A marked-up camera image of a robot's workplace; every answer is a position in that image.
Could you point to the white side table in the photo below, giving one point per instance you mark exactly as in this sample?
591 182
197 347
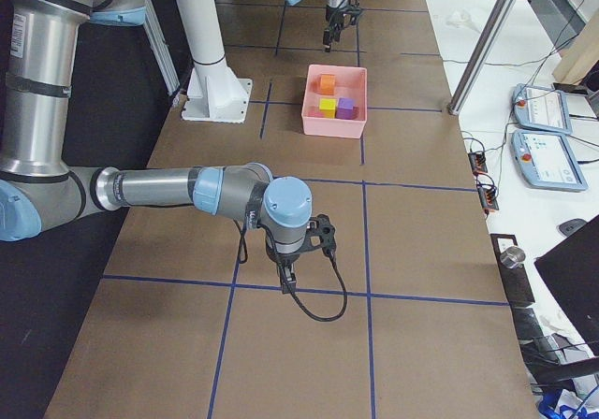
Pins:
518 72

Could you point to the white mast base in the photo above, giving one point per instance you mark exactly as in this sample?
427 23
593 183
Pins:
215 94

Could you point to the yellow foam block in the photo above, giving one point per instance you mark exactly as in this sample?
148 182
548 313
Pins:
327 107

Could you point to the orange foam block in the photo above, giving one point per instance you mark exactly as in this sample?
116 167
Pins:
326 84

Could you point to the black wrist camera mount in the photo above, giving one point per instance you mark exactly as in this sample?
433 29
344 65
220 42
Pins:
320 235

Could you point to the near orange black connector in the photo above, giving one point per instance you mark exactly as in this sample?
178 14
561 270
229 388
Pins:
487 193

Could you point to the near teach pendant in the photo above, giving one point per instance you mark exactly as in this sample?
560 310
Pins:
546 161

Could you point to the far orange black connector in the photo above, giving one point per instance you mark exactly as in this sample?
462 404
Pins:
478 162

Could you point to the teach pendant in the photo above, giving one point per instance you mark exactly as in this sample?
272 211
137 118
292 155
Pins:
542 109
546 161

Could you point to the silver metal cylinder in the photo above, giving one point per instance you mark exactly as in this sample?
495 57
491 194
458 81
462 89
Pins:
512 257

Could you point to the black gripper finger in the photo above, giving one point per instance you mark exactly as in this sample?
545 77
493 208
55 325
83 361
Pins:
327 43
288 281

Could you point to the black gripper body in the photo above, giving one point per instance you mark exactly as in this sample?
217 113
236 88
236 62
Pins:
283 258
332 17

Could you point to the black monitor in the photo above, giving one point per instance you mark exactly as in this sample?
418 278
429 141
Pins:
570 272

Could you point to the aluminium frame post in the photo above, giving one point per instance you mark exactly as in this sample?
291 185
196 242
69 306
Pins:
490 32

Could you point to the orange black connector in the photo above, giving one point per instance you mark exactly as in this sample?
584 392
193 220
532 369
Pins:
487 193
478 162

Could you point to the purple foam block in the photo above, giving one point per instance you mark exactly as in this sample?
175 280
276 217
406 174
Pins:
346 109

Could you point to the brown paper table cover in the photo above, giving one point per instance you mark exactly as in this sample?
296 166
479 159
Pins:
413 321

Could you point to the pink plastic bin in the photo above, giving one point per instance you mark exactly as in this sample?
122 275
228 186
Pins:
351 82

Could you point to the far teach pendant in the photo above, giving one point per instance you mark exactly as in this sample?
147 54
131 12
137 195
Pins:
542 109

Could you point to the white camera mast pole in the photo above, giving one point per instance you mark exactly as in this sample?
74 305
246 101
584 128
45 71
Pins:
202 30

